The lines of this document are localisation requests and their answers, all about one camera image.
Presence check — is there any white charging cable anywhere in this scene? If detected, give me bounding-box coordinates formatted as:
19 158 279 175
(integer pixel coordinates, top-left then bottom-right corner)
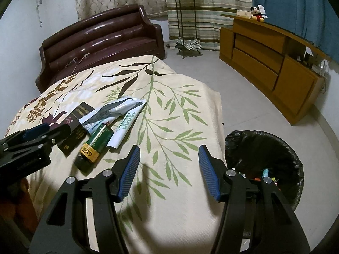
66 54 90 72

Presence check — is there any black lined trash bin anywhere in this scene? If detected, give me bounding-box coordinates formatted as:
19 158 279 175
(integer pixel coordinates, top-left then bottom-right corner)
225 130 304 209

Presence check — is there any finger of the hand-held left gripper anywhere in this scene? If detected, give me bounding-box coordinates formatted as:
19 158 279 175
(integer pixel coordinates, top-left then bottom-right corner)
16 124 71 151
0 125 51 146

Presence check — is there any floral beige bedspread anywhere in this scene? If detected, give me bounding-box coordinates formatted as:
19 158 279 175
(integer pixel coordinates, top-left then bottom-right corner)
4 55 228 254

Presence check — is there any green bottle yellow label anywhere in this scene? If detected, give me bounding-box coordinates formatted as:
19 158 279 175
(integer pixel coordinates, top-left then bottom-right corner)
74 124 113 171

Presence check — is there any white small appliance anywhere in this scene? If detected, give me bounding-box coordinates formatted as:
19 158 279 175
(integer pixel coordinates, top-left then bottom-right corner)
318 59 331 76

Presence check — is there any black cardboard box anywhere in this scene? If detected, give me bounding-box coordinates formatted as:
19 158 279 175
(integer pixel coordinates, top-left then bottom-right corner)
57 101 96 156

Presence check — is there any white green printed bag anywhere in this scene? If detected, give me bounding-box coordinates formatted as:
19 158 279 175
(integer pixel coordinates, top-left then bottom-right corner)
107 105 145 149

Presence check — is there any black metal plant stand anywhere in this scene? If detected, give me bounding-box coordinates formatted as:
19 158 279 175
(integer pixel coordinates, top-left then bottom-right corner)
172 0 203 59

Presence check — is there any white grey plastic pouch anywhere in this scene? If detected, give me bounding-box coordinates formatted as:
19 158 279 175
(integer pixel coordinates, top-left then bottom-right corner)
81 97 147 133

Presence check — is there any wooden cabinet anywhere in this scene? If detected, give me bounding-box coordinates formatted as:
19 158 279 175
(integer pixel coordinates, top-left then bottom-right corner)
219 14 331 126

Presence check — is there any mouse plush toy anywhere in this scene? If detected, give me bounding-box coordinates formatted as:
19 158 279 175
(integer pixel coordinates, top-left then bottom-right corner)
250 5 268 23

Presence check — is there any striped curtain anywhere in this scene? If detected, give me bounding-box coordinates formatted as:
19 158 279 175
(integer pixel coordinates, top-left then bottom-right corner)
165 0 252 51

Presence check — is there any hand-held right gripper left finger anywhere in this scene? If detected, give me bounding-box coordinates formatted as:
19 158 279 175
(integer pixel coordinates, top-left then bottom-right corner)
29 145 141 254

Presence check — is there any dark brown leather headboard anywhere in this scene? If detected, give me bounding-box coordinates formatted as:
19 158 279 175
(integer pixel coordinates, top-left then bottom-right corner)
35 4 166 93

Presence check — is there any dark orange cloth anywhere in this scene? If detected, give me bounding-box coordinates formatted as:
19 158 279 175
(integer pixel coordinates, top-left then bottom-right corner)
0 177 38 233

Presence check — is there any green checked cloth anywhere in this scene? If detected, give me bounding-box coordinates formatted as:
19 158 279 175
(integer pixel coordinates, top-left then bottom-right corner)
177 38 202 50

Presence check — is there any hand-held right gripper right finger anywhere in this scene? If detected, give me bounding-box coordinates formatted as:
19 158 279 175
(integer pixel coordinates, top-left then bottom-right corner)
198 144 310 254

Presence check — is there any blue curtain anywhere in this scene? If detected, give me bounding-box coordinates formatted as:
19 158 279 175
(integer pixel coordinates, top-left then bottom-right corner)
251 0 339 61

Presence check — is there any white wall conduit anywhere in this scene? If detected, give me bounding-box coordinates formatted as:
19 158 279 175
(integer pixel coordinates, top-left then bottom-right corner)
36 0 43 28

